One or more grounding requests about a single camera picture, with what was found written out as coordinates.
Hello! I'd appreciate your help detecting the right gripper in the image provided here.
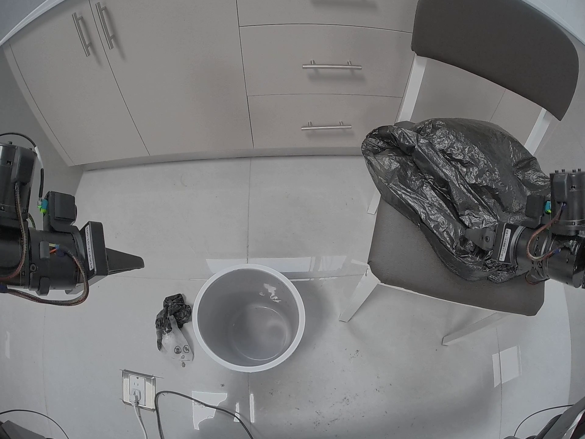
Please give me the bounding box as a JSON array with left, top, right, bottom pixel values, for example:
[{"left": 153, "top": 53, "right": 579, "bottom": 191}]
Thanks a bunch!
[{"left": 493, "top": 221, "right": 585, "bottom": 289}]

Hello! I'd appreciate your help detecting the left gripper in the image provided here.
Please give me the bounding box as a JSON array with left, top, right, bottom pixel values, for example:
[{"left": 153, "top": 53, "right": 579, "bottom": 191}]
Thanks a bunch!
[{"left": 0, "top": 221, "right": 109, "bottom": 294}]

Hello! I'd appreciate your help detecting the black plastic bag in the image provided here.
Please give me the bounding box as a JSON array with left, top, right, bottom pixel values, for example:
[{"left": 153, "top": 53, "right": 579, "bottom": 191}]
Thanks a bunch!
[{"left": 361, "top": 117, "right": 554, "bottom": 283}]

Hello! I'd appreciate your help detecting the black plastic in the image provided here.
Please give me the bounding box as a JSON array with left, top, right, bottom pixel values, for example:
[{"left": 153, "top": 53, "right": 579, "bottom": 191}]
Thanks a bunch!
[{"left": 154, "top": 293, "right": 193, "bottom": 352}]

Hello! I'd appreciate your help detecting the white trash bin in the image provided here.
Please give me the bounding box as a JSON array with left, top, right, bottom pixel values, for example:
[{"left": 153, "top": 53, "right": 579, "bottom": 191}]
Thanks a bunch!
[{"left": 192, "top": 263, "right": 306, "bottom": 373}]

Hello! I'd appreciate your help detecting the grey chair with white legs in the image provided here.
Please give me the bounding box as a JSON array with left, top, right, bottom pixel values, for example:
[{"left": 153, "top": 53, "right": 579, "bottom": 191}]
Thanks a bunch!
[{"left": 339, "top": 0, "right": 580, "bottom": 346}]

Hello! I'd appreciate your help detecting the beige cabinet with drawers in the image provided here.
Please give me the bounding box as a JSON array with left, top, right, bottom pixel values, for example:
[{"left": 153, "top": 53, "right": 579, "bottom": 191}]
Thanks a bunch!
[{"left": 0, "top": 0, "right": 430, "bottom": 171}]

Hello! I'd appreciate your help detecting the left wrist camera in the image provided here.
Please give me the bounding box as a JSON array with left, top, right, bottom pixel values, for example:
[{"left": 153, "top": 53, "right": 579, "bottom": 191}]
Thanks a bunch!
[{"left": 42, "top": 191, "right": 78, "bottom": 234}]

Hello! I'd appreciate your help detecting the thin black cable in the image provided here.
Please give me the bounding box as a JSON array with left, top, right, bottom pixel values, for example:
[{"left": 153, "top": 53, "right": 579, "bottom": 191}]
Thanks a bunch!
[
  {"left": 0, "top": 409, "right": 59, "bottom": 439},
  {"left": 511, "top": 403, "right": 574, "bottom": 439}
]

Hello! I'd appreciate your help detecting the white power cable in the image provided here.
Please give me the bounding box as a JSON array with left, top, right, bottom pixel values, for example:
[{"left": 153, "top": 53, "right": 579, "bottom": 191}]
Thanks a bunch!
[{"left": 129, "top": 388, "right": 148, "bottom": 439}]

